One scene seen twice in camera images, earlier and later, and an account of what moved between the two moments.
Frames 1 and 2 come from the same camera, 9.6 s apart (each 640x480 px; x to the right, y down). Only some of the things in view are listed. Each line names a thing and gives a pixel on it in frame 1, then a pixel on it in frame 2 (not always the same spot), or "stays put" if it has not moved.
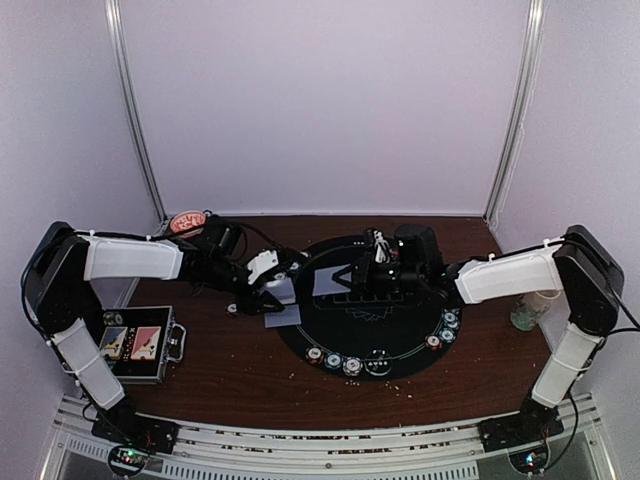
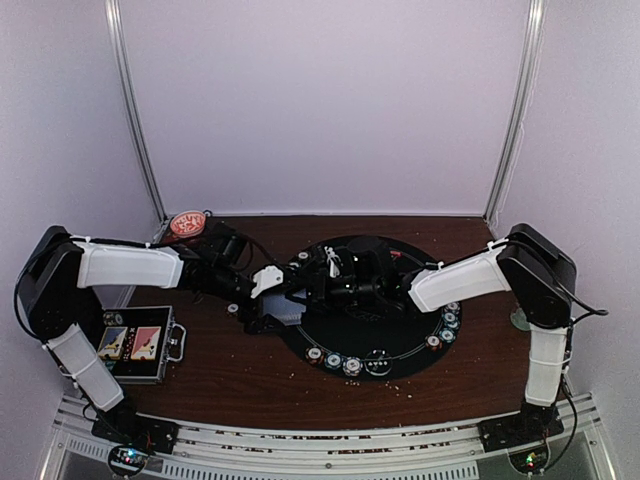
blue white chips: x=352 y=365 stays put
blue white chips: x=451 y=319 stays put
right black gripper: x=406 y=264 to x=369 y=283
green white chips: x=447 y=335 stays put
